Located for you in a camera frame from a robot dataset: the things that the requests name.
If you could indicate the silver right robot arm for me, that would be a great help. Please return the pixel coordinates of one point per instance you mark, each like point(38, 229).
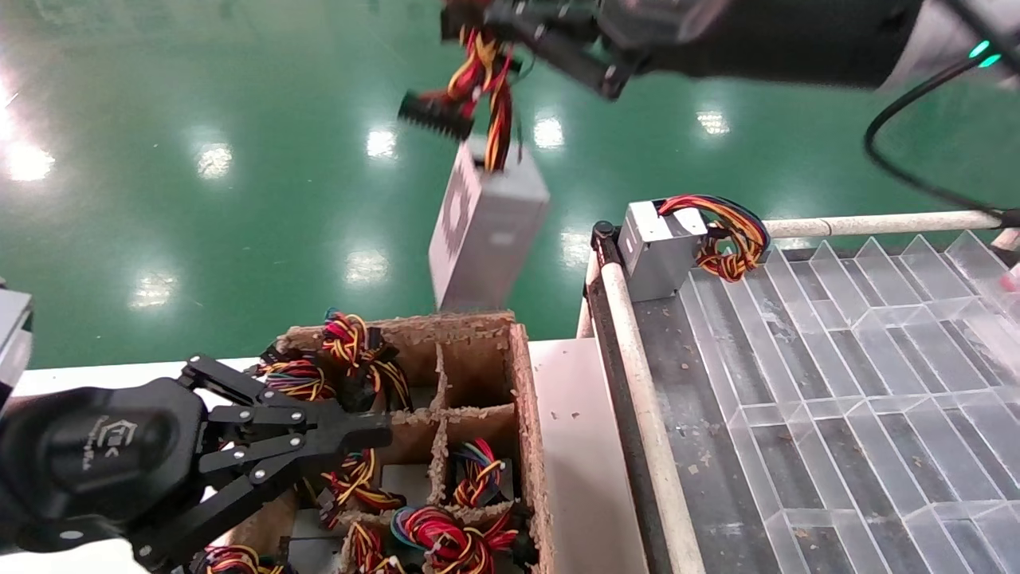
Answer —
point(956, 32)

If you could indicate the clear acrylic divider tray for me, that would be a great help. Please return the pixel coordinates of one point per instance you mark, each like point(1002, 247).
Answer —
point(876, 399)

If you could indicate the black conveyor belt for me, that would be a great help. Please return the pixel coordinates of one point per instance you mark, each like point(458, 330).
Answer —
point(677, 383)

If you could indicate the small pink object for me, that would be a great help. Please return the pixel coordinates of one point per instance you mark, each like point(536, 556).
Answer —
point(1010, 281)

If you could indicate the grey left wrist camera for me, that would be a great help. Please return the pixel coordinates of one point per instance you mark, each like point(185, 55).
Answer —
point(12, 335)

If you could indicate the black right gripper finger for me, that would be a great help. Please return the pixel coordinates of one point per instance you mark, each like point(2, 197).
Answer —
point(494, 12)

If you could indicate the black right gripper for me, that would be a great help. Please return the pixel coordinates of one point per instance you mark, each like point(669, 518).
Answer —
point(797, 44)

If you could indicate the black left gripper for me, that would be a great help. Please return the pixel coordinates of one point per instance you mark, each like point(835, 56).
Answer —
point(96, 462)

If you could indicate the long white padded rail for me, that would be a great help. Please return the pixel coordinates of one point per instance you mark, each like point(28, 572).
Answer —
point(637, 375)

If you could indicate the thin white padded rail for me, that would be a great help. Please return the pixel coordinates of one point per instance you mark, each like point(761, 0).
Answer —
point(876, 224)

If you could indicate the brown cardboard divider box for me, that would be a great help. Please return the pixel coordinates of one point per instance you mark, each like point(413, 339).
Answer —
point(526, 414)

